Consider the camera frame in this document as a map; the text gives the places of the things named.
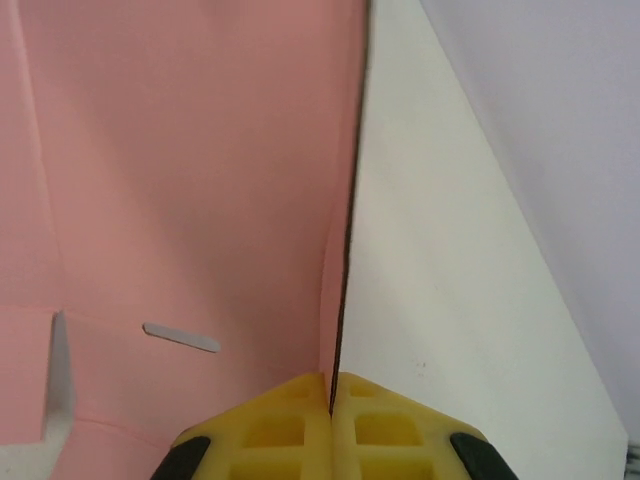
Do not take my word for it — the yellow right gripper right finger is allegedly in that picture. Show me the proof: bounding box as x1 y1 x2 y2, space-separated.
330 371 517 480

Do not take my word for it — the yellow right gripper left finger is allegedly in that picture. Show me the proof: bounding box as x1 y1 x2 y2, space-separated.
149 371 335 480

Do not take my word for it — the pink paper box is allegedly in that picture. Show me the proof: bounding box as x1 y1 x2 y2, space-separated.
0 0 372 480

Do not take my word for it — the aluminium table side rail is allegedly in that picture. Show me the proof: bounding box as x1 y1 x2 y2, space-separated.
623 438 640 480

